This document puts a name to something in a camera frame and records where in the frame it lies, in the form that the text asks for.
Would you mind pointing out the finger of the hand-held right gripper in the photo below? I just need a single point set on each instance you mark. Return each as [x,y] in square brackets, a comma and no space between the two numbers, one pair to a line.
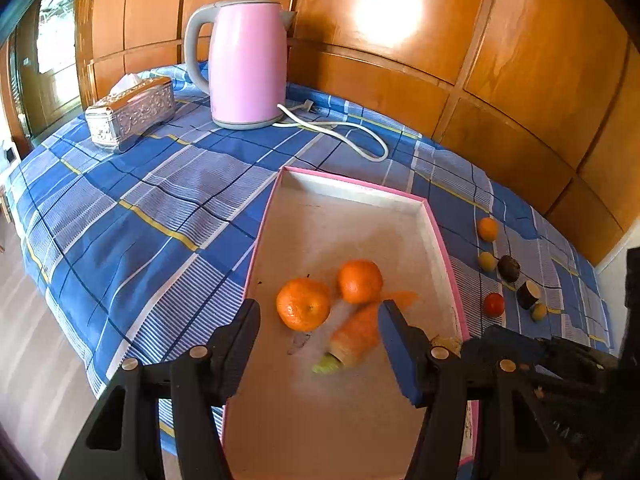
[550,355]

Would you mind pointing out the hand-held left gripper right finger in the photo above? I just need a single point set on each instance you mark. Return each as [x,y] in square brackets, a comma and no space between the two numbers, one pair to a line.
[400,355]

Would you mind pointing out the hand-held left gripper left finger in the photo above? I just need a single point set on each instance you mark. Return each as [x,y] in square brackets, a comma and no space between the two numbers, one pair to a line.
[245,340]

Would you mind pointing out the small yellow fruit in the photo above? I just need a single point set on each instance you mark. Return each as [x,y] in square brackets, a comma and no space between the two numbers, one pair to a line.
[539,312]

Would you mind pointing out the carrot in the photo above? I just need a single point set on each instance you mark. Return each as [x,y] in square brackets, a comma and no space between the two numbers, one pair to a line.
[355,335]

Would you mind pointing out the dark eggplant piece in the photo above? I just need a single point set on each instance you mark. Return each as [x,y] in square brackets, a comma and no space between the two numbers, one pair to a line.
[529,295]

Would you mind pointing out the red tomato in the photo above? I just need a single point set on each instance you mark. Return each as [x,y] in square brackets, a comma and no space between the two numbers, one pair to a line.
[495,304]

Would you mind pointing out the dark wrinkled passion fruit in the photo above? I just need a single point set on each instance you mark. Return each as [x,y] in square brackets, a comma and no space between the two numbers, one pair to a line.
[509,268]

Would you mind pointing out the small yellow-green fruit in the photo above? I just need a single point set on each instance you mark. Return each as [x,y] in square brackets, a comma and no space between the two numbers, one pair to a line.
[486,262]

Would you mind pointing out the pink-edged white tray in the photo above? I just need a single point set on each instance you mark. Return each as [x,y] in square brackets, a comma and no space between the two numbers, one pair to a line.
[325,230]

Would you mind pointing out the small pointed mandarin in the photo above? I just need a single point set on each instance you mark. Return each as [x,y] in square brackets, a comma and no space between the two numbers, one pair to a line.
[487,228]

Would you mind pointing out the eggplant piece with yellow cut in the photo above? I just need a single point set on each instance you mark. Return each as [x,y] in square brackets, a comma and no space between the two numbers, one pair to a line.
[447,343]

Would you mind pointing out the large mandarin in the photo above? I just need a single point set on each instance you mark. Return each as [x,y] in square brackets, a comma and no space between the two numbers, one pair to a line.
[303,307]

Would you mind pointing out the blue plaid tablecloth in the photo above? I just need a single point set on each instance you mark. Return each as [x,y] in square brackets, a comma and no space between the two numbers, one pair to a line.
[175,200]

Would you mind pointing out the silver embossed tissue box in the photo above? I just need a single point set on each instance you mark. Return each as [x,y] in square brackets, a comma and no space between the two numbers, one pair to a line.
[135,115]

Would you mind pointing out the pink electric kettle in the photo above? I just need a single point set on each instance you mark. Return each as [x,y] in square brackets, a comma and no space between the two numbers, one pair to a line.
[245,65]

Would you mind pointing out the wooden glass door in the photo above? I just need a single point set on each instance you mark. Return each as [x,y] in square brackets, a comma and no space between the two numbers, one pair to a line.
[65,95]

